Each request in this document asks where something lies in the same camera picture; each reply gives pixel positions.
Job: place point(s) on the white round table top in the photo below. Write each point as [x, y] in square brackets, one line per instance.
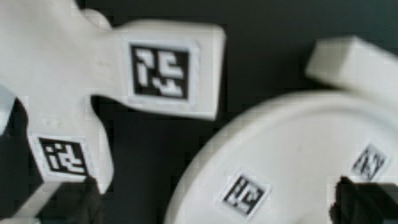
[311, 137]

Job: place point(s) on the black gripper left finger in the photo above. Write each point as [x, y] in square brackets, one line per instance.
[64, 203]

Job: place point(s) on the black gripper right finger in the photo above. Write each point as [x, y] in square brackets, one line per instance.
[366, 203]

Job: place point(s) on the white right fence bar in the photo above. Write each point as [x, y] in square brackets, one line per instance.
[354, 65]

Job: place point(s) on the white table base piece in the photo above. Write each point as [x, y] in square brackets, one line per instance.
[146, 63]

